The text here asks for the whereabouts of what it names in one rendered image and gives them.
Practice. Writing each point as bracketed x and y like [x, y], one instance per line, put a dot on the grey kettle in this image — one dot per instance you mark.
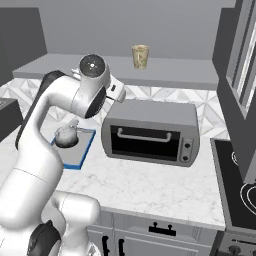
[66, 136]

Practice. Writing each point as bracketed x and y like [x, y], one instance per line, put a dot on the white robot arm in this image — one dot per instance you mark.
[36, 156]

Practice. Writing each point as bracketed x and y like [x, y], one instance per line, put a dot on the tan mug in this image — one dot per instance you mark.
[140, 57]

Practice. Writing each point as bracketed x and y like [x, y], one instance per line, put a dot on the black hob stove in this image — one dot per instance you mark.
[233, 196]

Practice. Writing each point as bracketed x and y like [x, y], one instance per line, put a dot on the grey toaster oven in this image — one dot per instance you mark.
[151, 116]

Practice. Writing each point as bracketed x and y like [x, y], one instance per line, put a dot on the dark grey glazed cabinet door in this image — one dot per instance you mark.
[235, 110]

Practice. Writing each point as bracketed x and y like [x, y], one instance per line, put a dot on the blue-rimmed grey tray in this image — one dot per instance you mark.
[84, 146]

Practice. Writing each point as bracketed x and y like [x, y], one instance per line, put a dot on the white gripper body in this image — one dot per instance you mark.
[120, 92]

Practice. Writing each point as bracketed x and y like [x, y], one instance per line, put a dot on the grey cupboard door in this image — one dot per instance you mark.
[160, 246]
[96, 241]

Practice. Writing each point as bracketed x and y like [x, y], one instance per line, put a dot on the grey drawer front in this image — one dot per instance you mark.
[196, 231]

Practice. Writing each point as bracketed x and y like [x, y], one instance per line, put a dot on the black box appliance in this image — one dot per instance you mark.
[8, 118]

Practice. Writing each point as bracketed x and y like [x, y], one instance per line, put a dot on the grey wall cabinet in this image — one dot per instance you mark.
[173, 71]

